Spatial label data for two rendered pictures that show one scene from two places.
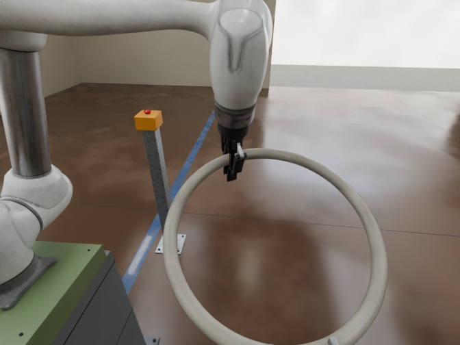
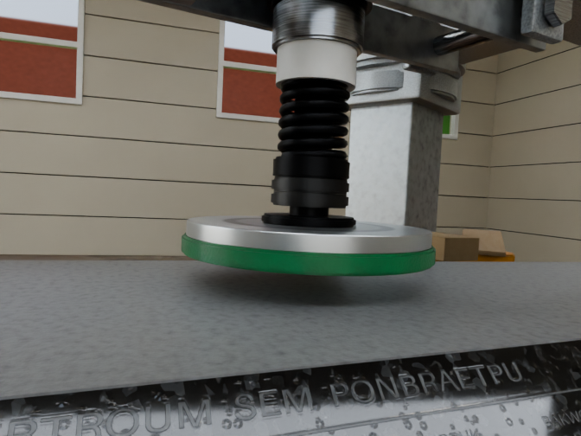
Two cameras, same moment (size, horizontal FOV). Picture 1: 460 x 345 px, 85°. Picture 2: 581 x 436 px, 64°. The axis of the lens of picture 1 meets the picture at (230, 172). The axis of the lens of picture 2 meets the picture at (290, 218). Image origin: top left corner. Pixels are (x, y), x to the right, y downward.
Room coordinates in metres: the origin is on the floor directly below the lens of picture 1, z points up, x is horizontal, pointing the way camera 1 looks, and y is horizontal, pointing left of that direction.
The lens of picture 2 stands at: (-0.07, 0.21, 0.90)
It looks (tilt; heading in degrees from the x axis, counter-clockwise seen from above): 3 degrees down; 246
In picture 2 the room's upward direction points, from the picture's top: 3 degrees clockwise
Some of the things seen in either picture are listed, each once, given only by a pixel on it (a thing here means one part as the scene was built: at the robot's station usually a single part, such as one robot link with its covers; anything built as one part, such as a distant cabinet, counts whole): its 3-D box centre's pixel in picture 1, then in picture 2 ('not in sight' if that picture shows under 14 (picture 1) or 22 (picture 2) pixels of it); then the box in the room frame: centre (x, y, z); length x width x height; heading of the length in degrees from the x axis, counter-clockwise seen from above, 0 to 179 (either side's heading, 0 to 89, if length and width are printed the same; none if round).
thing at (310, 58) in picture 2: not in sight; (316, 67); (-0.25, -0.17, 1.02); 0.07 x 0.07 x 0.04
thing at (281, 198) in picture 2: not in sight; (309, 199); (-0.25, -0.17, 0.90); 0.07 x 0.07 x 0.01
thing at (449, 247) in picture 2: not in sight; (428, 243); (-0.79, -0.64, 0.81); 0.20 x 0.10 x 0.05; 93
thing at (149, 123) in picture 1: (161, 189); not in sight; (1.39, 0.47, 0.54); 0.20 x 0.20 x 1.09; 85
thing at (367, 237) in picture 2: not in sight; (308, 230); (-0.25, -0.17, 0.87); 0.21 x 0.21 x 0.01
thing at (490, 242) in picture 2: not in sight; (482, 241); (-1.01, -0.70, 0.80); 0.20 x 0.10 x 0.05; 46
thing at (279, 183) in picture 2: not in sight; (309, 186); (-0.25, -0.17, 0.91); 0.07 x 0.07 x 0.01
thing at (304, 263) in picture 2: not in sight; (308, 234); (-0.25, -0.17, 0.87); 0.22 x 0.22 x 0.04
